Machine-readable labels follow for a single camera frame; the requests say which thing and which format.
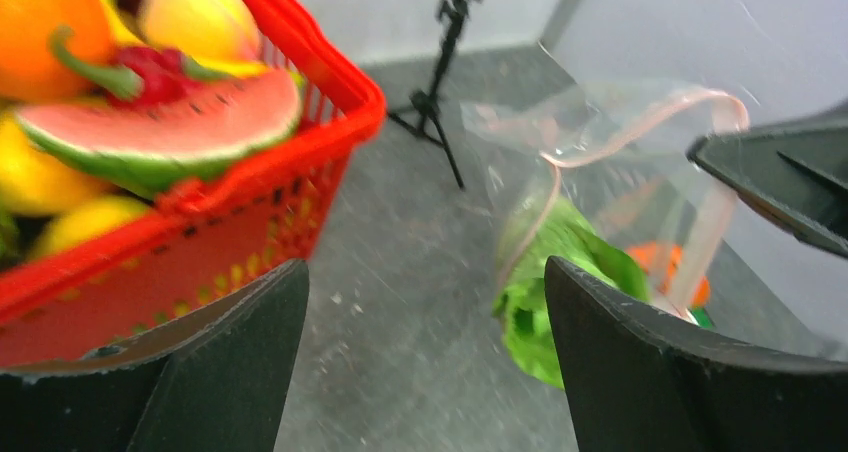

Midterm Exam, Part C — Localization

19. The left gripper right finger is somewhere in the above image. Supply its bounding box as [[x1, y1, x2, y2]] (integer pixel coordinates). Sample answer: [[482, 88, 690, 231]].
[[558, 283, 847, 451]]

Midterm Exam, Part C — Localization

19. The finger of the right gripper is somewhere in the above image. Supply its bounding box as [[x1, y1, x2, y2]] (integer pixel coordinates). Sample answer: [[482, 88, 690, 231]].
[[687, 101, 847, 258]]

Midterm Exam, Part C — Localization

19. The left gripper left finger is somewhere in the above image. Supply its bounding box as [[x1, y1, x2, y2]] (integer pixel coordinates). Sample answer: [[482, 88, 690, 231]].
[[1, 259, 310, 452]]

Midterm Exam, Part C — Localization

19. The toy napa cabbage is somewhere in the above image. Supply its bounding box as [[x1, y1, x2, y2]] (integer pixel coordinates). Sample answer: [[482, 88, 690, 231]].
[[493, 197, 652, 390]]

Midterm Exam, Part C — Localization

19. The clear zip top bag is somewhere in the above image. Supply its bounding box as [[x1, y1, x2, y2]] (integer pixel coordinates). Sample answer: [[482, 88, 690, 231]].
[[460, 81, 843, 361]]

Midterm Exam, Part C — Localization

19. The orange plastic tape dispenser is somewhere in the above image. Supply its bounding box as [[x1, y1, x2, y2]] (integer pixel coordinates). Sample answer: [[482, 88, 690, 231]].
[[625, 242, 713, 328]]

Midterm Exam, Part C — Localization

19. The red plastic basket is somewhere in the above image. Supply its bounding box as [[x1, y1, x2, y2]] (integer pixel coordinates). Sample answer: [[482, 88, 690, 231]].
[[1, 0, 386, 368]]

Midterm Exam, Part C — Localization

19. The toy watermelon slice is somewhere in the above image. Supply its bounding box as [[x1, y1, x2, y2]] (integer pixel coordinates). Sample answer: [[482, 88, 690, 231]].
[[14, 69, 303, 197]]

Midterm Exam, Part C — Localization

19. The red toy chili pepper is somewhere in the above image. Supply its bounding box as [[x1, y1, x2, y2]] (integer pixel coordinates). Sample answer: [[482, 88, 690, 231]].
[[48, 25, 232, 109]]

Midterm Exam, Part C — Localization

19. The black tripod stand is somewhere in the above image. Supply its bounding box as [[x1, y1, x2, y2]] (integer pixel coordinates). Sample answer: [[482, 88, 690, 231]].
[[387, 0, 482, 190]]

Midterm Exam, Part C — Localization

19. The yellow toy lemon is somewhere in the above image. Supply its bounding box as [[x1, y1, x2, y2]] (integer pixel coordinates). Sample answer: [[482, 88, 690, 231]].
[[136, 0, 269, 82]]

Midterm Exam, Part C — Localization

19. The toy orange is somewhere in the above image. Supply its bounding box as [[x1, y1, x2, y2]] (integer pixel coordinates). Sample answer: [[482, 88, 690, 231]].
[[1, 0, 117, 102]]

